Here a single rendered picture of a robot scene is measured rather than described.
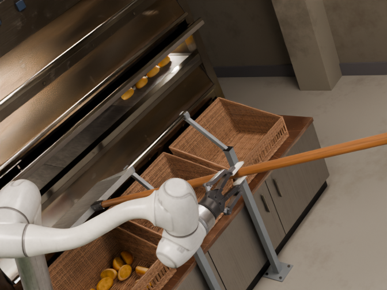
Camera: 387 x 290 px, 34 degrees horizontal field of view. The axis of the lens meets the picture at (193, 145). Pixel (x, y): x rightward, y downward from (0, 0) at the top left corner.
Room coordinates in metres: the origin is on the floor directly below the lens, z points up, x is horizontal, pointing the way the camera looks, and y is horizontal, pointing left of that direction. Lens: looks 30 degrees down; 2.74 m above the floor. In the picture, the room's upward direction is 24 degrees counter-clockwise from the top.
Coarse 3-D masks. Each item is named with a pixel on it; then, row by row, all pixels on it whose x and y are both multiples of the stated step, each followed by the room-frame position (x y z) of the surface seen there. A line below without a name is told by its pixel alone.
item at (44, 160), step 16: (176, 32) 3.72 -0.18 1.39; (192, 32) 3.60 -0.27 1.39; (160, 48) 3.57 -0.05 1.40; (80, 112) 3.20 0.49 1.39; (96, 112) 3.06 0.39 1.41; (64, 128) 3.07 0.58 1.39; (80, 128) 2.97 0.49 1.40; (48, 144) 2.96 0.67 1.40; (64, 144) 2.89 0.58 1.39; (32, 160) 2.86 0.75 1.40
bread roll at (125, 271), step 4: (120, 268) 2.76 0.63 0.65; (124, 268) 2.76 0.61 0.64; (128, 268) 2.76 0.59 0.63; (120, 272) 2.74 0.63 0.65; (124, 272) 2.74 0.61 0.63; (128, 272) 2.74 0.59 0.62; (120, 276) 2.72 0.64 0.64; (124, 276) 2.72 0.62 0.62; (128, 276) 2.73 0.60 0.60; (120, 280) 2.72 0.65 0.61
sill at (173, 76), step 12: (192, 60) 3.75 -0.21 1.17; (180, 72) 3.66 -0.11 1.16; (168, 84) 3.58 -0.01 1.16; (144, 96) 3.52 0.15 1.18; (156, 96) 3.50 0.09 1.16; (132, 108) 3.43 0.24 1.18; (144, 108) 3.42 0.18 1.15; (120, 120) 3.34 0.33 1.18; (132, 120) 3.35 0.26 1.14; (108, 132) 3.26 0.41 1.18; (96, 144) 3.18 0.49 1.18; (84, 156) 3.11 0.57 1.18; (72, 168) 3.04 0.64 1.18; (60, 180) 2.98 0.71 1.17; (48, 192) 2.92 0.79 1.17
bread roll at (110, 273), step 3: (105, 270) 2.80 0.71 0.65; (108, 270) 2.79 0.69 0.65; (111, 270) 2.78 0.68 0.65; (114, 270) 2.78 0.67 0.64; (102, 273) 2.80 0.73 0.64; (105, 273) 2.79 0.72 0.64; (108, 273) 2.78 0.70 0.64; (111, 273) 2.77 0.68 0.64; (114, 273) 2.76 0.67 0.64; (102, 276) 2.79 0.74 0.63; (105, 276) 2.78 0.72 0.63; (108, 276) 2.77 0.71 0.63; (111, 276) 2.76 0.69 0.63; (114, 276) 2.76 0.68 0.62; (114, 279) 2.76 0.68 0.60
